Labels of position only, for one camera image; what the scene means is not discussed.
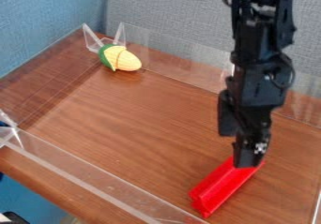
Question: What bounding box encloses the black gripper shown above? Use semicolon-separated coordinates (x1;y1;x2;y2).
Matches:
217;52;294;168

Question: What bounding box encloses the red plastic block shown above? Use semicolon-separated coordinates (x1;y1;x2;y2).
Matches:
189;157;263;218

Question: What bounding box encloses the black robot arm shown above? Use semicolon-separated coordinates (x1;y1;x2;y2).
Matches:
218;0;296;168

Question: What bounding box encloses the toy corn cob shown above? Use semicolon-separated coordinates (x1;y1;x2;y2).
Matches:
98;44;142;71

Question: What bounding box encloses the clear acrylic back wall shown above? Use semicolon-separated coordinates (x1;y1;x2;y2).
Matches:
119;22;321;129

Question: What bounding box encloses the clear acrylic wall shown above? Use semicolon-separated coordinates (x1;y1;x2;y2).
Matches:
119;22;321;129
0;29;99;129
0;127;210;224

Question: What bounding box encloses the clear acrylic front wall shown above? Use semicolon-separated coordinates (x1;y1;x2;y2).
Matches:
0;127;210;224

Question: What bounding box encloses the clear acrylic corner bracket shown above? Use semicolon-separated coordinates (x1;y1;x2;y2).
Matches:
82;23;126;53

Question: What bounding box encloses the clear acrylic left wall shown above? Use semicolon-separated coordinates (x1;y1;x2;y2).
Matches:
0;29;99;129

